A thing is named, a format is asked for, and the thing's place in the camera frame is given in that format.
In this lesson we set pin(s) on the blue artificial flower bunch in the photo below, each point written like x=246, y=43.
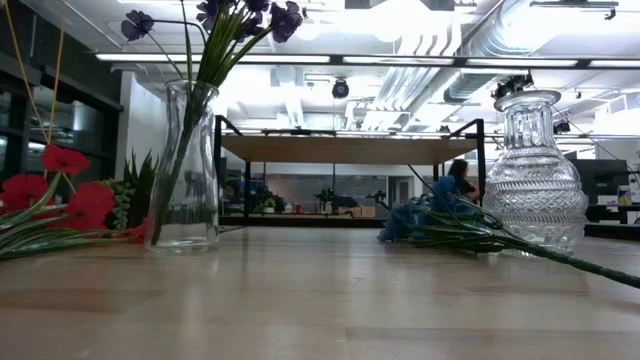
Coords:
x=400, y=222

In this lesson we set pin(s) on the smooth clear glass vase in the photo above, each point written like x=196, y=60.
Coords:
x=200, y=165

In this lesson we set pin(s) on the purple artificial flower bunch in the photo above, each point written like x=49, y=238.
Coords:
x=285, y=20

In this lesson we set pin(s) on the cut crystal glass vase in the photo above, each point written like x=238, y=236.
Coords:
x=535, y=200

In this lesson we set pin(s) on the red artificial flower bunch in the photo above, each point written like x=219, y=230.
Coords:
x=90, y=205

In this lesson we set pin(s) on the black background robot arm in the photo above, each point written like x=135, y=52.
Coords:
x=332, y=200
x=380, y=196

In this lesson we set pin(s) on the cardboard box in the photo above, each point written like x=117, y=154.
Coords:
x=362, y=212

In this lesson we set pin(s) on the person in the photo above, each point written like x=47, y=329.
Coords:
x=460, y=172

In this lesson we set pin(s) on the long overhead light bar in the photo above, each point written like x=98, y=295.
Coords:
x=400, y=60

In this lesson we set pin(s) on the round white ceiling lamp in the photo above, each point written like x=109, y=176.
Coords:
x=310, y=31

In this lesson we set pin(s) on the green artificial succulent plant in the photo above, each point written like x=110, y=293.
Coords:
x=144, y=190

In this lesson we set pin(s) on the black ceiling spotlight cluster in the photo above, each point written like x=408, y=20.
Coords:
x=510, y=85

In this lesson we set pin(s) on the black background monitor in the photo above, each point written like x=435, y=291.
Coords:
x=605, y=180

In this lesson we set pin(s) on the wooden shelf with black frame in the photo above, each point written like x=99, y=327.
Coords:
x=350, y=150

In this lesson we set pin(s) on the black aluminium rig frame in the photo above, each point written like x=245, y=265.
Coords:
x=300, y=221

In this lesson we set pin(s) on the black round overhead camera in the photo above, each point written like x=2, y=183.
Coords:
x=340, y=89

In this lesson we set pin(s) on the silver ceiling air duct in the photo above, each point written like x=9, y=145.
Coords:
x=500, y=35

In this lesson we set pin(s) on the black ceiling track rail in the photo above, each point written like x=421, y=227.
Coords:
x=575, y=3

